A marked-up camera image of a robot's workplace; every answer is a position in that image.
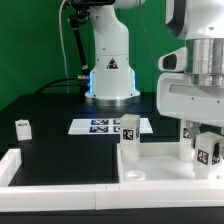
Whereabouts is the white sheet with tags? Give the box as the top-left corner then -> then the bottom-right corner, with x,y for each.
67,117 -> 154,136

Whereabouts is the white U-shaped fence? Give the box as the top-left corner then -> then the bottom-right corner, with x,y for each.
0,149 -> 224,212

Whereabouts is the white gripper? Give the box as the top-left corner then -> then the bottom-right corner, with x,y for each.
157,73 -> 224,157

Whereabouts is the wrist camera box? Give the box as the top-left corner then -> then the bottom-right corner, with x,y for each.
158,47 -> 188,72

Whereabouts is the white square table top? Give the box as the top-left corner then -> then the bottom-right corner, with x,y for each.
117,142 -> 224,188

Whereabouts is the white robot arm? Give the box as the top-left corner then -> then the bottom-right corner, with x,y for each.
71,0 -> 224,129

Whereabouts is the black cable at base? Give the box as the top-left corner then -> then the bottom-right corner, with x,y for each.
34,77 -> 90,95

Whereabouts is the white cable behind robot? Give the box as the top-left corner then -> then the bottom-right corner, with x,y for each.
57,0 -> 70,80

